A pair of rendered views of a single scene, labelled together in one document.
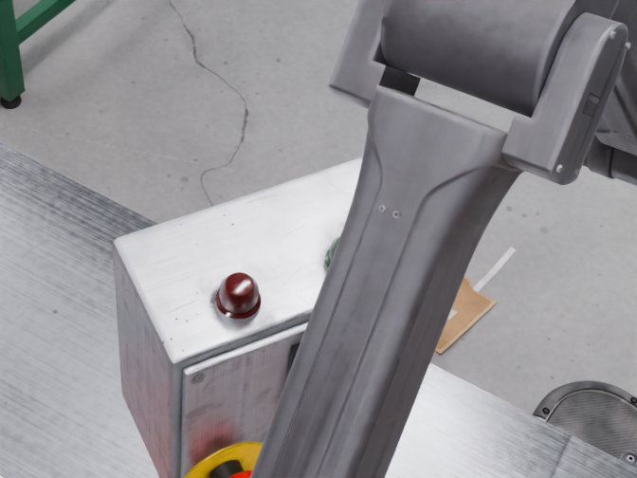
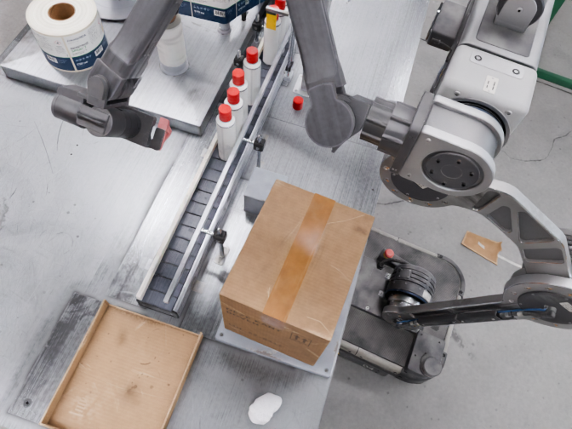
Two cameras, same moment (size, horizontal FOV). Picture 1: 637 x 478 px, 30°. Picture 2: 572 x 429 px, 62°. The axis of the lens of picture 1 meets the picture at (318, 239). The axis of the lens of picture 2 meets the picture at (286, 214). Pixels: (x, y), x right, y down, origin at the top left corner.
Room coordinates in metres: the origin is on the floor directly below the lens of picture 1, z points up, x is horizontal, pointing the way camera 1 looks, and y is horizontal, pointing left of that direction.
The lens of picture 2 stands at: (0.22, -1.18, 2.04)
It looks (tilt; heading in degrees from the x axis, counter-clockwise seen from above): 62 degrees down; 79
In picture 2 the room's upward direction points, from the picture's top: 9 degrees clockwise
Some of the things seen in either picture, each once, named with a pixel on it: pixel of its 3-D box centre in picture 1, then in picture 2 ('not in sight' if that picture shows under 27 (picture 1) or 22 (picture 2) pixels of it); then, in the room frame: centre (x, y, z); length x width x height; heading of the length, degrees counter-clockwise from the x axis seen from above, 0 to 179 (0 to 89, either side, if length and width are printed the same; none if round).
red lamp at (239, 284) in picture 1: (239, 293); not in sight; (0.36, 0.04, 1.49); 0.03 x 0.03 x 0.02
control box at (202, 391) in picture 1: (265, 340); not in sight; (0.40, 0.02, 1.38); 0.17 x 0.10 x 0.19; 125
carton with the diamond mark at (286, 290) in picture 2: not in sight; (295, 275); (0.34, -0.79, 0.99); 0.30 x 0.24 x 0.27; 65
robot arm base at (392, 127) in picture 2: not in sight; (391, 126); (0.45, -0.71, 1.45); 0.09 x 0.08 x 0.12; 63
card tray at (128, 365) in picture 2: not in sight; (126, 377); (-0.06, -0.99, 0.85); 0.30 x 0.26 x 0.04; 70
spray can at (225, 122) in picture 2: not in sight; (226, 133); (0.17, -0.37, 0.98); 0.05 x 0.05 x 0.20
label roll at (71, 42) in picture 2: not in sight; (69, 31); (-0.32, 0.04, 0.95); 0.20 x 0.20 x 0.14
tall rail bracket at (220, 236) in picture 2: not in sight; (213, 241); (0.14, -0.66, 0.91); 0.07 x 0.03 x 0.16; 160
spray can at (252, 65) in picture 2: not in sight; (252, 77); (0.24, -0.17, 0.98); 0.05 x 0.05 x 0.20
